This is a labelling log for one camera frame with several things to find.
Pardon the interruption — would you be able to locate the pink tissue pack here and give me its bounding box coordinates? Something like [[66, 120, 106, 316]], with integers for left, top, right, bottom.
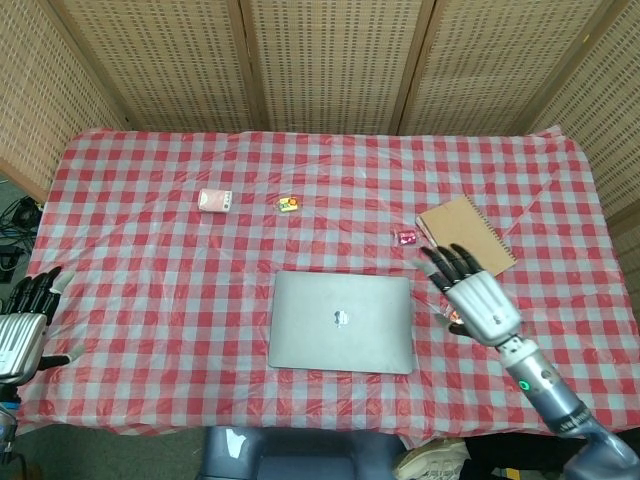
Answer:
[[198, 188, 233, 213]]

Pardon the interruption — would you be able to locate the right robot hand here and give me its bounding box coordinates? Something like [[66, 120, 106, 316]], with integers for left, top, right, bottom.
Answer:
[[417, 243, 522, 347]]

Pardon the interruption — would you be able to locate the bamboo screen panel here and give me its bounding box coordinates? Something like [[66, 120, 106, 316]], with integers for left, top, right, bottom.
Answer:
[[524, 0, 640, 281], [0, 0, 126, 204], [397, 0, 619, 135], [239, 0, 434, 134], [49, 0, 259, 132]]

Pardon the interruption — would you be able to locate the dark blue chair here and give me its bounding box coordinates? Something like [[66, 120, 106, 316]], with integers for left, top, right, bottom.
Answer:
[[198, 426, 407, 480]]

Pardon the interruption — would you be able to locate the brown spiral notebook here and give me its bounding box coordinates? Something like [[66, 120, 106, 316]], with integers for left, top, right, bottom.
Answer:
[[416, 195, 519, 277]]

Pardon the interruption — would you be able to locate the black cable bundle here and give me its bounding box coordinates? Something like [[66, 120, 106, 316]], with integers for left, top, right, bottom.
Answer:
[[0, 194, 44, 284]]

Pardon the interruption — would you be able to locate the white sneaker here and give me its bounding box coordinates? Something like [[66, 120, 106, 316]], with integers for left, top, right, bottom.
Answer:
[[389, 439, 469, 480]]

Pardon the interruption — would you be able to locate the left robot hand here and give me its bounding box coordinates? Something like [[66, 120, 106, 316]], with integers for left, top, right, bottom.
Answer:
[[0, 267, 84, 386]]

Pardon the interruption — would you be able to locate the silver laptop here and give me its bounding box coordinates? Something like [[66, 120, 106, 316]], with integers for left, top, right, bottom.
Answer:
[[268, 270, 415, 375]]

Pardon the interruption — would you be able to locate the red checkered tablecloth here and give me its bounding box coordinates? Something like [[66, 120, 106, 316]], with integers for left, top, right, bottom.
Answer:
[[14, 127, 640, 449]]

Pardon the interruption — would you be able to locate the orange snack packet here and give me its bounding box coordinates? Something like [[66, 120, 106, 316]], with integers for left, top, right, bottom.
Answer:
[[434, 302, 464, 326]]

